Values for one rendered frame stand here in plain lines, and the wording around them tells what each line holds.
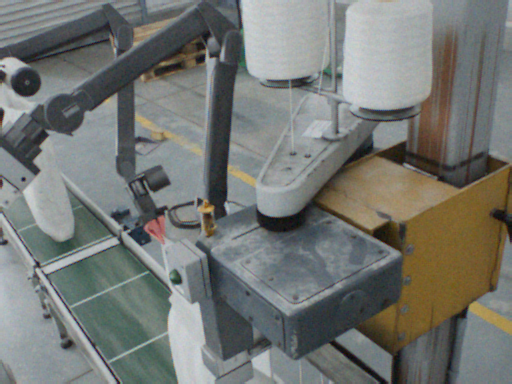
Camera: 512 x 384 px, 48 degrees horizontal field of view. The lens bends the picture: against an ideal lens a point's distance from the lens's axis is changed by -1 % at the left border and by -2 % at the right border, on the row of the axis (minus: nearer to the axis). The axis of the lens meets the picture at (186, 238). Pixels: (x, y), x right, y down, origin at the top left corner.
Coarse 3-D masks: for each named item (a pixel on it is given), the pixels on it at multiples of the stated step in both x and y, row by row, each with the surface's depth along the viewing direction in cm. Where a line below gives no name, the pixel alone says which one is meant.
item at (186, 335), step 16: (176, 304) 171; (192, 304) 163; (176, 320) 165; (192, 320) 163; (176, 336) 168; (192, 336) 158; (176, 352) 174; (192, 352) 160; (176, 368) 178; (192, 368) 164; (256, 368) 144
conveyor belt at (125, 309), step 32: (96, 256) 280; (128, 256) 276; (64, 288) 262; (96, 288) 258; (128, 288) 254; (160, 288) 251; (96, 320) 239; (128, 320) 236; (160, 320) 233; (128, 352) 220; (160, 352) 217
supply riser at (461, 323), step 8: (464, 312) 131; (464, 320) 132; (464, 328) 134; (456, 336) 136; (456, 344) 137; (456, 352) 138; (456, 360) 139; (448, 368) 143; (456, 368) 141; (448, 376) 144; (456, 376) 142
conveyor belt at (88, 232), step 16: (16, 208) 337; (80, 208) 325; (16, 224) 320; (32, 224) 317; (80, 224) 309; (96, 224) 307; (32, 240) 302; (48, 240) 300; (80, 240) 295; (96, 240) 293; (48, 256) 287; (64, 256) 285
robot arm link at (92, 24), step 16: (96, 16) 162; (112, 16) 162; (48, 32) 161; (64, 32) 161; (80, 32) 162; (96, 32) 164; (112, 32) 168; (0, 48) 157; (16, 48) 160; (32, 48) 161; (48, 48) 161
